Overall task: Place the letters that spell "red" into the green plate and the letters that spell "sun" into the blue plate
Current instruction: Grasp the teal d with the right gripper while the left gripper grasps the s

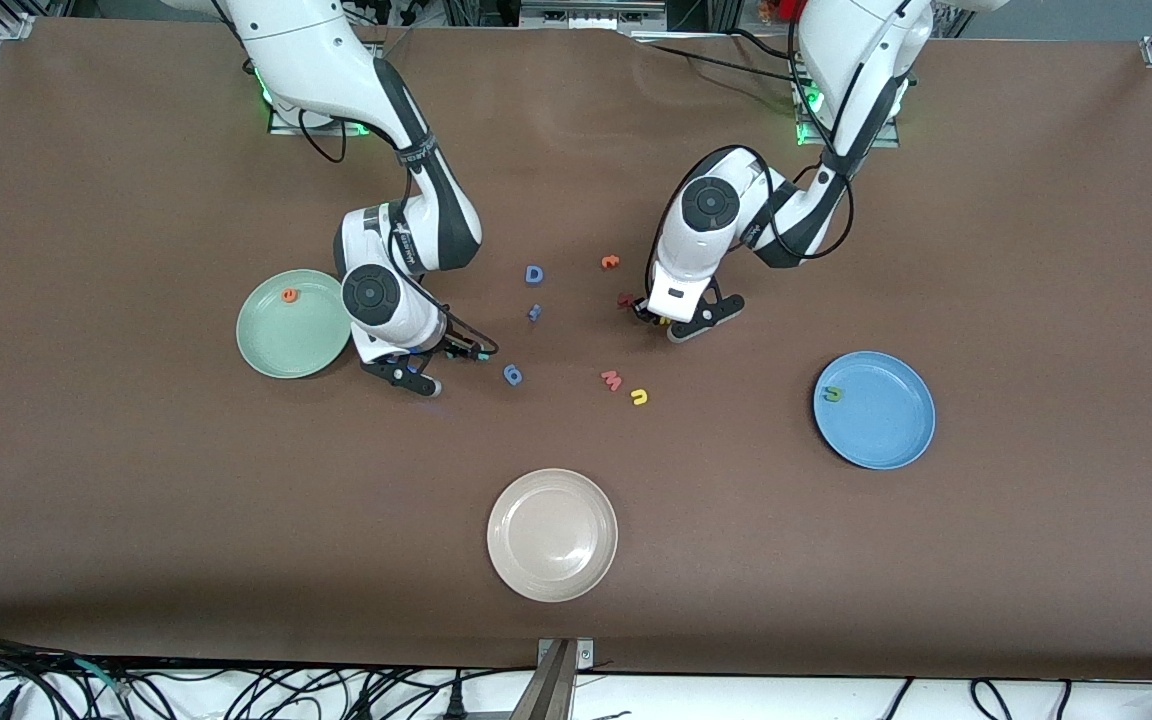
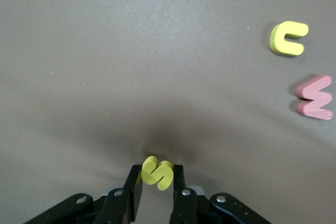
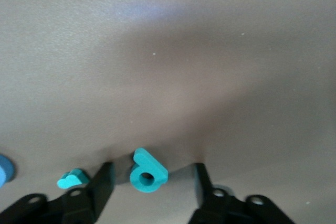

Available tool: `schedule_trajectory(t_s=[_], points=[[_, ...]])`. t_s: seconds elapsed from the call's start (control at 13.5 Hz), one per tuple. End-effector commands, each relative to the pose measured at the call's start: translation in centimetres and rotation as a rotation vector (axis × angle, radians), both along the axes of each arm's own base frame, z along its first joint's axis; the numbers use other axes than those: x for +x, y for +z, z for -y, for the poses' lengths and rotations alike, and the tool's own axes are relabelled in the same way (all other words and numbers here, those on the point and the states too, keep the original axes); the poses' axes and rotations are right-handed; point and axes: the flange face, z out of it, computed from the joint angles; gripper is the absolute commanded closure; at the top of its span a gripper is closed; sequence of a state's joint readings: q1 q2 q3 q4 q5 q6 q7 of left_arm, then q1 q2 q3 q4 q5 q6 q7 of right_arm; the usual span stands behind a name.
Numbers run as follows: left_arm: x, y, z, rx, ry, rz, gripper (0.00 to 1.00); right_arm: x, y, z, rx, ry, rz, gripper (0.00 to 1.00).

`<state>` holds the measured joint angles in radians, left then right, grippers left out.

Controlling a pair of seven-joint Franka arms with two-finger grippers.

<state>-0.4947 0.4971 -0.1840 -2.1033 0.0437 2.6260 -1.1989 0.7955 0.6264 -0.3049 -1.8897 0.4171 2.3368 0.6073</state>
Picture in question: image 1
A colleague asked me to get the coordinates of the mint green plate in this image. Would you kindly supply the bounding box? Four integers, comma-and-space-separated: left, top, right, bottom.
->
236, 269, 353, 380

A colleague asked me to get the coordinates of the beige plate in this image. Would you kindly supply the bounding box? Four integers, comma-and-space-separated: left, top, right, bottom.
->
486, 468, 619, 603

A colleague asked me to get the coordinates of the blue plate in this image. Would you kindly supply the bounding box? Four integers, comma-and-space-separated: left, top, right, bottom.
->
813, 350, 937, 471

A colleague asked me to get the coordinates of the grey power strip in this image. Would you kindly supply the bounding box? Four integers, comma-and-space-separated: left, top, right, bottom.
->
521, 0, 667, 31

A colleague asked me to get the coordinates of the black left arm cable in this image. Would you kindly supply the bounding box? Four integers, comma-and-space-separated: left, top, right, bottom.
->
644, 20, 855, 301

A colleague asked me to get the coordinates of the thin black cable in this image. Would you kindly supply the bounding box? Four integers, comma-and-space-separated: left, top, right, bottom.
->
636, 40, 797, 85
726, 28, 799, 61

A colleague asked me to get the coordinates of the metal table edge bracket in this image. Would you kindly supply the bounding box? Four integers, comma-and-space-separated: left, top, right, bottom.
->
511, 637, 597, 720

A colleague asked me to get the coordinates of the teal cable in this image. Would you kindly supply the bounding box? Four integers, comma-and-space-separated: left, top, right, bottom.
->
74, 658, 127, 693

